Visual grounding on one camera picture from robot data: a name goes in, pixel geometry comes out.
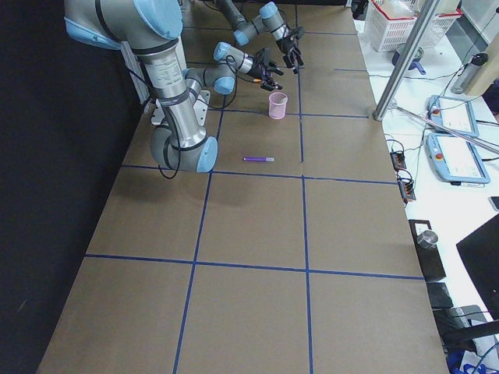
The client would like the black orange usb hub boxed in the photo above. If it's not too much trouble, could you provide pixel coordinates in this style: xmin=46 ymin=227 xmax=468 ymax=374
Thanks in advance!
xmin=390 ymin=150 xmax=406 ymax=171
xmin=397 ymin=177 xmax=416 ymax=204

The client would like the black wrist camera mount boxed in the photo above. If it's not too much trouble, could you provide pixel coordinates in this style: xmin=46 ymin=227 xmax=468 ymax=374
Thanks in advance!
xmin=289 ymin=26 xmax=305 ymax=40
xmin=255 ymin=48 xmax=271 ymax=65

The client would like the black orange usb hub lower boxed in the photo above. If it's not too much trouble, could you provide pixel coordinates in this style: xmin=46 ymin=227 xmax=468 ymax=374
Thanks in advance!
xmin=397 ymin=177 xmax=416 ymax=204

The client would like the black monitor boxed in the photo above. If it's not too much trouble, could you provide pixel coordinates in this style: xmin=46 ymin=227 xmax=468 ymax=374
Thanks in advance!
xmin=456 ymin=221 xmax=498 ymax=319

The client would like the black orange usb hub upper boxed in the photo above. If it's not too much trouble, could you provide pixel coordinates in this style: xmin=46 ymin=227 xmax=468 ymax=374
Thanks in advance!
xmin=390 ymin=150 xmax=406 ymax=171

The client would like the purple highlighter pen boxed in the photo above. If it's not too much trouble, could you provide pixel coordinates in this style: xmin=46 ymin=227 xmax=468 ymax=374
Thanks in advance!
xmin=243 ymin=157 xmax=274 ymax=163

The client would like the blue teach pendant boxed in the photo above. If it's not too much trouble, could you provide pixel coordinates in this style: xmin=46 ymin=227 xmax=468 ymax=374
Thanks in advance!
xmin=427 ymin=95 xmax=480 ymax=138
xmin=426 ymin=133 xmax=490 ymax=185

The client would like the black camera cable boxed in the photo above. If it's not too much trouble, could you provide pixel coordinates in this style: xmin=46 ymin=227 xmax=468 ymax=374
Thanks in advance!
xmin=157 ymin=54 xmax=250 ymax=180

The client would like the lower blue teach pendant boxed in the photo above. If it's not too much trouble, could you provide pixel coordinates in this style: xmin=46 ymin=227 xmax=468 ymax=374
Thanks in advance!
xmin=426 ymin=133 xmax=490 ymax=185

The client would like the aluminium frame post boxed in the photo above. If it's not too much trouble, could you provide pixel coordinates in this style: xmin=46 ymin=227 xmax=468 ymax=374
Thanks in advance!
xmin=373 ymin=0 xmax=440 ymax=122

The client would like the upper blue teach pendant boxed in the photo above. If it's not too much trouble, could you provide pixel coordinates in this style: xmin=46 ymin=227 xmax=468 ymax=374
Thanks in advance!
xmin=427 ymin=95 xmax=480 ymax=138

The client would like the white camera stand post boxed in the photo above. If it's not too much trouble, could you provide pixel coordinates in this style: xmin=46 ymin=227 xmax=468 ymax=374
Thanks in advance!
xmin=151 ymin=37 xmax=211 ymax=126

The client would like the metal cup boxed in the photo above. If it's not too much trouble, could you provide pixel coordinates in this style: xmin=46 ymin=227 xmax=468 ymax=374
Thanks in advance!
xmin=416 ymin=230 xmax=438 ymax=249

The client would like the white plastic basket red rim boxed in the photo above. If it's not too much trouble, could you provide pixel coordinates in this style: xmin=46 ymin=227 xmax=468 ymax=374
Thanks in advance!
xmin=363 ymin=1 xmax=462 ymax=52

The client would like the grey water bottle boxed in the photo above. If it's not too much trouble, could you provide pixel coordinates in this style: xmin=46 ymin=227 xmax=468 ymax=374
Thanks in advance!
xmin=451 ymin=52 xmax=489 ymax=94

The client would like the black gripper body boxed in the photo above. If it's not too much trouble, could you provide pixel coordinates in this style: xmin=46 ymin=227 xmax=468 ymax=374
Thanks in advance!
xmin=249 ymin=54 xmax=272 ymax=83
xmin=276 ymin=34 xmax=299 ymax=57

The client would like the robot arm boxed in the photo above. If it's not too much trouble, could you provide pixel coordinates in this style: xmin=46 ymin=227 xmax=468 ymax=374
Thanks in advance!
xmin=64 ymin=1 xmax=281 ymax=173
xmin=210 ymin=1 xmax=304 ymax=81

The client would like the pink mesh pen holder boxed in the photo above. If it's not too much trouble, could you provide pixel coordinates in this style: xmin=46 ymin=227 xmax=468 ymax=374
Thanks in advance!
xmin=268 ymin=92 xmax=288 ymax=120

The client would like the blue saucepan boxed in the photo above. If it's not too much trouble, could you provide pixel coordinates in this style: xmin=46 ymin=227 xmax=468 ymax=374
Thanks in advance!
xmin=391 ymin=44 xmax=426 ymax=76

